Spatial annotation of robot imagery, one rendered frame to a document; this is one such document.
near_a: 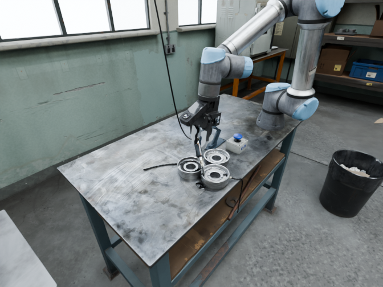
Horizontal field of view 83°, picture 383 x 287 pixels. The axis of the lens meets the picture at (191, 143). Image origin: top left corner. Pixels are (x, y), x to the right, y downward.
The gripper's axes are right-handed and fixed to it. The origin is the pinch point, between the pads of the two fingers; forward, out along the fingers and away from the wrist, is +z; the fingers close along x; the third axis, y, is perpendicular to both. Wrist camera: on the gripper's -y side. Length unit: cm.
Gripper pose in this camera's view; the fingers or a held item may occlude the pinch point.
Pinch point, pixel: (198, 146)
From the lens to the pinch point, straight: 84.4
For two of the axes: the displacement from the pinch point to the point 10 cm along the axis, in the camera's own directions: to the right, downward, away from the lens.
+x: -7.3, -3.7, 5.7
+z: -1.0, 8.9, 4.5
